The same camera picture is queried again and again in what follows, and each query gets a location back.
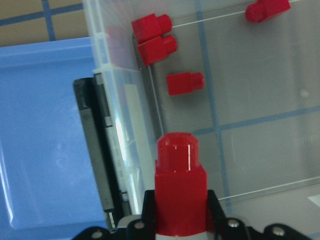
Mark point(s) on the blue plastic tray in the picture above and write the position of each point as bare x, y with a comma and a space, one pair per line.
46, 176

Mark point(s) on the clear plastic storage box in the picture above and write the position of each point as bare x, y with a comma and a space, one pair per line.
257, 118

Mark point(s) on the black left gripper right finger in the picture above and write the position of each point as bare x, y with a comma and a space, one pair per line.
214, 210

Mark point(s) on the black box latch handle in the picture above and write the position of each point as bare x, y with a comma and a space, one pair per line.
89, 109

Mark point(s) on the red block far corner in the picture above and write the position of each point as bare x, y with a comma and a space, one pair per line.
263, 10

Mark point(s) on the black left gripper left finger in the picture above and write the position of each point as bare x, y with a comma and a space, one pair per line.
149, 209

